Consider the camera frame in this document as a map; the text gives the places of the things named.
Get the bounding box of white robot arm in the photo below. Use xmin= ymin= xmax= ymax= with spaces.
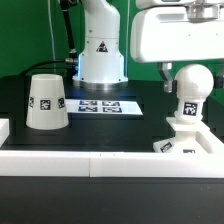
xmin=59 ymin=0 xmax=224 ymax=92

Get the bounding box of white lamp base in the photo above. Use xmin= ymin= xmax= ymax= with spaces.
xmin=153 ymin=117 xmax=210 ymax=154

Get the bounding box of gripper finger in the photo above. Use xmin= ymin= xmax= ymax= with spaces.
xmin=214 ymin=75 xmax=224 ymax=89

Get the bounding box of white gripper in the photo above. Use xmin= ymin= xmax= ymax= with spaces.
xmin=130 ymin=0 xmax=224 ymax=93

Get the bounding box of white left fence wall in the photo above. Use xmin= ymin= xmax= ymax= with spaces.
xmin=0 ymin=119 xmax=10 ymax=147

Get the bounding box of white front fence wall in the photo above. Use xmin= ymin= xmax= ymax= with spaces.
xmin=0 ymin=150 xmax=224 ymax=178

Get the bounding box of thin white cable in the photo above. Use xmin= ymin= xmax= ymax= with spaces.
xmin=47 ymin=0 xmax=58 ymax=75

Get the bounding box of white lamp shade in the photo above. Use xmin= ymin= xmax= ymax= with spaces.
xmin=26 ymin=74 xmax=68 ymax=130

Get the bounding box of black cable hose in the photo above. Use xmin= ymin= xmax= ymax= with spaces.
xmin=19 ymin=0 xmax=81 ymax=76

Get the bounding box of white lamp bulb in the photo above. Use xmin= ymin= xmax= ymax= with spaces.
xmin=174 ymin=64 xmax=214 ymax=124

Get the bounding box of white marker sheet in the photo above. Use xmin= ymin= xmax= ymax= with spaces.
xmin=66 ymin=99 xmax=142 ymax=115

